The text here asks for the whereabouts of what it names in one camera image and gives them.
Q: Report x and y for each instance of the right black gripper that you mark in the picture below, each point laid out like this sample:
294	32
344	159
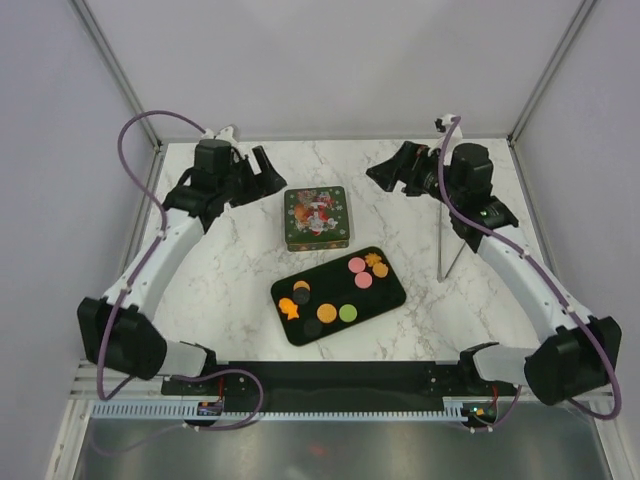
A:
405	165

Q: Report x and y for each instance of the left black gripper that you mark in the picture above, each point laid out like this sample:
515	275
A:
265	183

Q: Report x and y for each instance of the gold tin lid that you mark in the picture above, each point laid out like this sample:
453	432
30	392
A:
316	212

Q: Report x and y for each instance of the metal tongs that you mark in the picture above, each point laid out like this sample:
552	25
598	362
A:
449	245

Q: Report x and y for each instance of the square cookie tin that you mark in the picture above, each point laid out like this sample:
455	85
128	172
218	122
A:
316	243

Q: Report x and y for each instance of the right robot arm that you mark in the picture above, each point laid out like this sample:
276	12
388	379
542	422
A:
577	352

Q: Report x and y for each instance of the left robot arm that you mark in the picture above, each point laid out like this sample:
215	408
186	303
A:
116	329

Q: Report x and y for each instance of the orange flower cookie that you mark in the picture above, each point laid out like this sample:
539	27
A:
372	259

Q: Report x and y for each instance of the orange leaf cookie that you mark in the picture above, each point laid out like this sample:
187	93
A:
380	270

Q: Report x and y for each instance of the pink cookie upper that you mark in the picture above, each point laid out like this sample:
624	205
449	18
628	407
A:
357	265

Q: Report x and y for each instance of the pink cookie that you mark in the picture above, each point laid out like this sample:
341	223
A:
363	280
357	265

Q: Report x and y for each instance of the orange cookie under black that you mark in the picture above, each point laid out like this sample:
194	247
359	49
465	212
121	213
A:
301	285

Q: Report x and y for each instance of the pink cookie lower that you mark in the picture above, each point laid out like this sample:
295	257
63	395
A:
363	280

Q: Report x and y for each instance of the black sandwich cookie upper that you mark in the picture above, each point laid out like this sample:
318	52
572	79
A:
301	296

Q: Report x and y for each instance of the black sandwich cookie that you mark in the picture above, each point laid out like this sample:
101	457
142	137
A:
301	296
312	328

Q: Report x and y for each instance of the orange fish cookie left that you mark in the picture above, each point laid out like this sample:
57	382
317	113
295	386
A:
288	308

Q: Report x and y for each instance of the black serving tray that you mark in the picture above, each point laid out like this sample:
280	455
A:
332	282

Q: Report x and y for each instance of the orange round cookie lower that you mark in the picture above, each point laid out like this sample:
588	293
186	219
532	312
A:
326	313

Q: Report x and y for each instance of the green cookie lower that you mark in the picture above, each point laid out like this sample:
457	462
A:
348	313

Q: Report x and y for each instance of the black sandwich cookie lower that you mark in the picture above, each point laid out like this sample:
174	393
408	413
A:
312	328

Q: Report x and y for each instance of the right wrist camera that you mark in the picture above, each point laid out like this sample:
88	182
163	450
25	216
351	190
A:
445	123

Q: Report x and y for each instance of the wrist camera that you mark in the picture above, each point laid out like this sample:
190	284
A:
445	123
228	134

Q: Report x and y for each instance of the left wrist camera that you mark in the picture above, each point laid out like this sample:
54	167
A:
228	134

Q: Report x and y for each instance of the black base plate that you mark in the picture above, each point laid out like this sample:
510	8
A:
348	385

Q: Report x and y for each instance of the white cable duct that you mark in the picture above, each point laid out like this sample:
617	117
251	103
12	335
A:
193	410

